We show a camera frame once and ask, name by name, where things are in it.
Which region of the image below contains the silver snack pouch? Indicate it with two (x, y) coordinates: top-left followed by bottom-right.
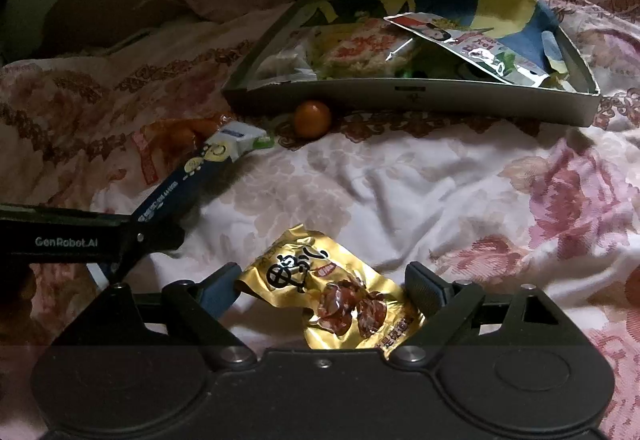
(384, 12), (549, 89)

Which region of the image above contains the floral pink blanket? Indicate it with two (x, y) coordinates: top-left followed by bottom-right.
(0, 0), (640, 440)

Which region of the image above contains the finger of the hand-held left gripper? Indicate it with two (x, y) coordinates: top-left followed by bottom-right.
(0, 203), (187, 258)
(86, 262), (124, 290)

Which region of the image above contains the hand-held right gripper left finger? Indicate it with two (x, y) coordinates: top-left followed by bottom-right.
(50, 262), (257, 367)

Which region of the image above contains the white crumpled wrapper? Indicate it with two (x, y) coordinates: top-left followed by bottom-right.
(254, 44), (317, 82)

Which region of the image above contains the pink noodle snack packet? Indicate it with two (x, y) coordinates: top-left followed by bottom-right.
(309, 17), (422, 82)

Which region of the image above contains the grey shallow box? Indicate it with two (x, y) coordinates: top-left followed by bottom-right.
(221, 0), (601, 129)

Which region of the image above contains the gold snack packet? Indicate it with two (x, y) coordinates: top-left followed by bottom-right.
(235, 224), (427, 352)

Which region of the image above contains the orange snack packet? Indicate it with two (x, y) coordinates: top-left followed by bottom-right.
(131, 117), (222, 186)

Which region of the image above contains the small orange tangerine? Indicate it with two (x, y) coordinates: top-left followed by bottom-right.
(293, 100), (334, 140)

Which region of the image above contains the dark blue long carton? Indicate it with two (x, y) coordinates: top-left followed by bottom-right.
(131, 122), (275, 227)

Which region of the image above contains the cartoon printed bag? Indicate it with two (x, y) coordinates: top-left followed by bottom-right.
(300, 0), (572, 82)

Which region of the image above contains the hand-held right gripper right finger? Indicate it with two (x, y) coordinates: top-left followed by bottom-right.
(389, 261), (596, 366)

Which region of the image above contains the brown cardboard panel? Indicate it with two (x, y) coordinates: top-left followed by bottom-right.
(40, 0), (201, 57)

